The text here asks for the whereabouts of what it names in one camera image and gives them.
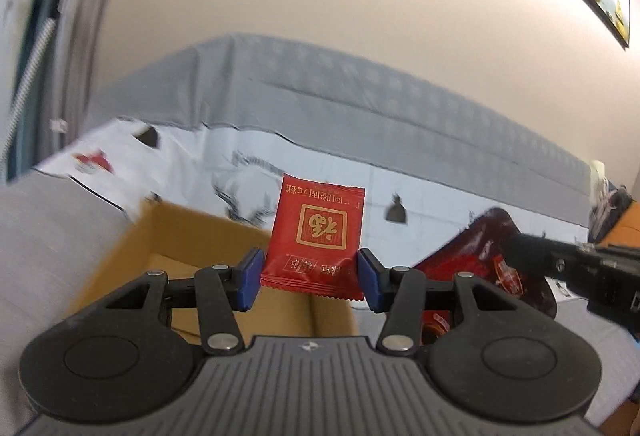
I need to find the red square snack packet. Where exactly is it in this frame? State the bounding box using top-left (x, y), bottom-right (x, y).
top-left (260, 173), bottom-right (367, 302)

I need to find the grey printed bed sheet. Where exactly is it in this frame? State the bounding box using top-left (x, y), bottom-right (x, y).
top-left (0, 32), bottom-right (640, 433)

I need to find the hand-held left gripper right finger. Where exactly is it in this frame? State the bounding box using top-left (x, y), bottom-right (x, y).
top-left (357, 248), bottom-right (524, 358)

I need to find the dark red snack bag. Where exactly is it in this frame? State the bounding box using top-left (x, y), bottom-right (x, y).
top-left (414, 208), bottom-right (559, 347)

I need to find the cardboard box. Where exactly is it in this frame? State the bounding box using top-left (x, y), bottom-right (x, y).
top-left (75, 201), bottom-right (362, 343)

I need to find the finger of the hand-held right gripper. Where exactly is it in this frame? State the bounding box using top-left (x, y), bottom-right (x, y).
top-left (502, 232), bottom-right (569, 287)

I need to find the dark cloth bundle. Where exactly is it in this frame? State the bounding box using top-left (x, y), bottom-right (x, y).
top-left (590, 188), bottom-right (639, 239)

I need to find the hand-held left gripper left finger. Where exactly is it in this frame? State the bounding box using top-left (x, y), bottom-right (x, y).
top-left (100, 248), bottom-right (266, 358)

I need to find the orange box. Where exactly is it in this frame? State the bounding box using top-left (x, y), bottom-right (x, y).
top-left (597, 215), bottom-right (640, 249)

